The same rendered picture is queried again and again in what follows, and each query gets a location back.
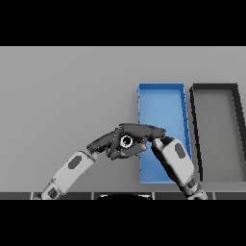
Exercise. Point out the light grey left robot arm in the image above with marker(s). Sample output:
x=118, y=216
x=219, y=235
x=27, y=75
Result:
x=68, y=169

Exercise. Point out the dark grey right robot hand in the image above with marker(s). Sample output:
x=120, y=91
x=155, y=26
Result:
x=144, y=131

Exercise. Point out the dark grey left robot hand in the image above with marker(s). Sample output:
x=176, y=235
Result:
x=102, y=144

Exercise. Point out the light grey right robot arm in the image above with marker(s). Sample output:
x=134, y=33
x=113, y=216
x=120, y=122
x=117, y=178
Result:
x=177, y=161

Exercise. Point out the blue bin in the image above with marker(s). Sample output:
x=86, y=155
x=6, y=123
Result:
x=161, y=105

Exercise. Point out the dark grey bin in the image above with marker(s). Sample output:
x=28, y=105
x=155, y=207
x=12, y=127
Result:
x=217, y=134

